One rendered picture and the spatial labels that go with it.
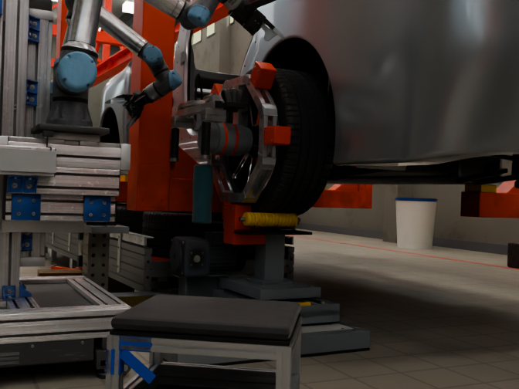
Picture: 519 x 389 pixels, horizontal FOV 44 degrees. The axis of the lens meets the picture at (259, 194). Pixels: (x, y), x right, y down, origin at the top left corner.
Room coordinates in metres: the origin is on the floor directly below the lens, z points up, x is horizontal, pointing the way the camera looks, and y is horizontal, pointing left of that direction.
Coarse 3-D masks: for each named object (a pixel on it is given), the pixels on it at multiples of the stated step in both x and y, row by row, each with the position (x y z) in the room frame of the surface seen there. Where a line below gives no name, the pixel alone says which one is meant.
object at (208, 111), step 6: (204, 108) 2.54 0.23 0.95; (210, 108) 2.54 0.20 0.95; (204, 114) 2.54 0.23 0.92; (210, 114) 2.54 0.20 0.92; (216, 114) 2.55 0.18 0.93; (222, 114) 2.56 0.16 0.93; (204, 120) 2.55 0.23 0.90; (210, 120) 2.54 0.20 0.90; (216, 120) 2.55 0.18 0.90; (222, 120) 2.56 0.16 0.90
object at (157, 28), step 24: (144, 24) 3.00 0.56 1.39; (168, 24) 3.05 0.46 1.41; (168, 48) 3.05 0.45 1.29; (144, 72) 3.00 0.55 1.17; (168, 96) 3.06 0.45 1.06; (144, 120) 3.00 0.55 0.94; (168, 120) 3.06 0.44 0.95; (144, 144) 3.01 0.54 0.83; (168, 144) 3.06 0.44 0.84; (144, 168) 3.00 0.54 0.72; (168, 168) 3.06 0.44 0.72; (144, 192) 3.01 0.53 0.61; (168, 192) 3.07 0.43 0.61
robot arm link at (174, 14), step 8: (144, 0) 2.27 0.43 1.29; (152, 0) 2.26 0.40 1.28; (160, 0) 2.26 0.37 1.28; (168, 0) 2.27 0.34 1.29; (176, 0) 2.28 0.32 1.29; (184, 0) 2.30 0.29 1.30; (160, 8) 2.29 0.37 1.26; (168, 8) 2.28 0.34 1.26; (176, 8) 2.28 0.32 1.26; (184, 8) 2.29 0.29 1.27; (176, 16) 2.30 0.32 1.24; (184, 16) 2.30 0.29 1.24; (184, 24) 2.33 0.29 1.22; (192, 24) 2.30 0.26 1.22
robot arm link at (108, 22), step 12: (72, 0) 2.62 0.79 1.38; (72, 12) 2.68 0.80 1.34; (108, 12) 2.63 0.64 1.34; (108, 24) 2.62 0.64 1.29; (120, 24) 2.63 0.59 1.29; (120, 36) 2.62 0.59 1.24; (132, 36) 2.62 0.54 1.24; (132, 48) 2.63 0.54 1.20; (144, 48) 2.63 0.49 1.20; (156, 48) 2.61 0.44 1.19; (144, 60) 2.63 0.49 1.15; (156, 60) 2.61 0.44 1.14
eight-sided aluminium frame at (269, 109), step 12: (228, 84) 2.87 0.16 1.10; (240, 84) 2.76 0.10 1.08; (252, 84) 2.66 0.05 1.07; (252, 96) 2.66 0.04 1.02; (264, 96) 2.65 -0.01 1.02; (264, 108) 2.57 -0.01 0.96; (264, 120) 2.57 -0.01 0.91; (276, 120) 2.59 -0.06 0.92; (264, 144) 2.57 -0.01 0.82; (216, 156) 3.05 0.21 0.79; (264, 156) 2.57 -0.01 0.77; (216, 168) 2.99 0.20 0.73; (264, 168) 2.59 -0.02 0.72; (216, 180) 2.94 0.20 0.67; (228, 180) 2.96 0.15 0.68; (252, 180) 2.64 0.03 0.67; (264, 180) 2.64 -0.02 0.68; (228, 192) 2.90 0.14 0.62; (252, 192) 2.71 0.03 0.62
